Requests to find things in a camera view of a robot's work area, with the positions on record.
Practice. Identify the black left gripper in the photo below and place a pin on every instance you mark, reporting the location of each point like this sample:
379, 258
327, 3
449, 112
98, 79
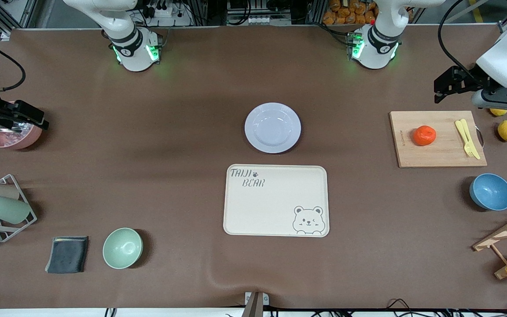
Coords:
469, 81

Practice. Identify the orange mandarin fruit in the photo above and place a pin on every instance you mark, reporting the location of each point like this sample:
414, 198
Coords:
424, 135

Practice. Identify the lavender round plate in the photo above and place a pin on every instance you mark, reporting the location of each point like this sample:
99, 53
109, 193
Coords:
273, 127

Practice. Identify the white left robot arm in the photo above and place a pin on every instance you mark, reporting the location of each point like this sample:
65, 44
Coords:
376, 53

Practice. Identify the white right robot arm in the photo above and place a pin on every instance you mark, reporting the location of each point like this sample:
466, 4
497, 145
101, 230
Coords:
134, 53

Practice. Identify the pink bowl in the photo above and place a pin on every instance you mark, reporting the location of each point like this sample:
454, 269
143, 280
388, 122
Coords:
13, 141

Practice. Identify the yellow plastic fork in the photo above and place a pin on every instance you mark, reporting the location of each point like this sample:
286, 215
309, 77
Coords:
459, 127

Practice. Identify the yellow plastic knife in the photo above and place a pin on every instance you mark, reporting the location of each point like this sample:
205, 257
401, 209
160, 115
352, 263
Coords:
465, 125

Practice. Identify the wooden cutting board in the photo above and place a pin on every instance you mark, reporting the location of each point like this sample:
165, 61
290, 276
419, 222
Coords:
434, 154

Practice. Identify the mint green cup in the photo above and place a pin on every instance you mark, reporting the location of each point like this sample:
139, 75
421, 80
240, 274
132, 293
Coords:
7, 209

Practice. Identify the blue bowl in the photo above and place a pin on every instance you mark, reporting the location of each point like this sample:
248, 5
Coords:
491, 192

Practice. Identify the pile of orange-brown toy food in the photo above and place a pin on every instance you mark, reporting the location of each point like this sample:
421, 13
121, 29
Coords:
346, 13

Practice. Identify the dark grey folded cloth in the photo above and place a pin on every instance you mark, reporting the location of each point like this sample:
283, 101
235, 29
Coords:
67, 254

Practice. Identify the light green bowl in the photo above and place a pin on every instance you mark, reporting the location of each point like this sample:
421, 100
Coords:
122, 248

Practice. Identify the wooden mug rack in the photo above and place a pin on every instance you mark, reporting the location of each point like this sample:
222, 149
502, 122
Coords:
500, 235

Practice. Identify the white power strip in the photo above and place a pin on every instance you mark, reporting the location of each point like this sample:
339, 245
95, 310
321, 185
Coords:
167, 13

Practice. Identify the cream tray with bear print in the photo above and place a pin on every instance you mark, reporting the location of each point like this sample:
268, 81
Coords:
271, 207

